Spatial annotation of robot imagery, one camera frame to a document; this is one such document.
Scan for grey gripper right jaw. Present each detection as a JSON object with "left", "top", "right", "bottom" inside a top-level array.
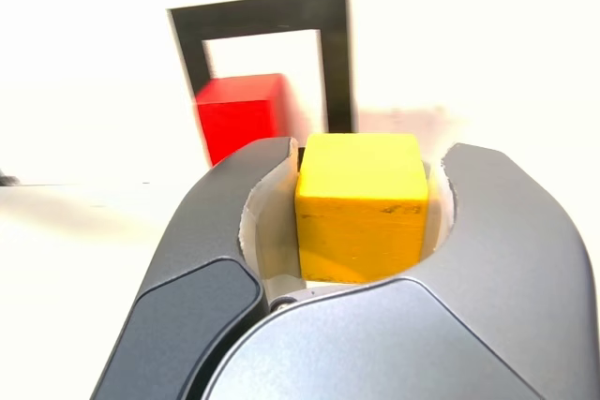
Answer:
[{"left": 180, "top": 141, "right": 600, "bottom": 400}]

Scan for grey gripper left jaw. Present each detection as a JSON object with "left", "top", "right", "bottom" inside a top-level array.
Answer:
[{"left": 90, "top": 136, "right": 309, "bottom": 400}]

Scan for red cube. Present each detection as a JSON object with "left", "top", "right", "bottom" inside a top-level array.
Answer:
[{"left": 194, "top": 72, "right": 310, "bottom": 168}]

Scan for yellow cube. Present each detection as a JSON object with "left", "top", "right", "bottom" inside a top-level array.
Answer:
[{"left": 293, "top": 132, "right": 431, "bottom": 285}]

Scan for black tape square outline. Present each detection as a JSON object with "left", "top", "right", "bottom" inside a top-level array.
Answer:
[{"left": 166, "top": 0, "right": 360, "bottom": 134}]

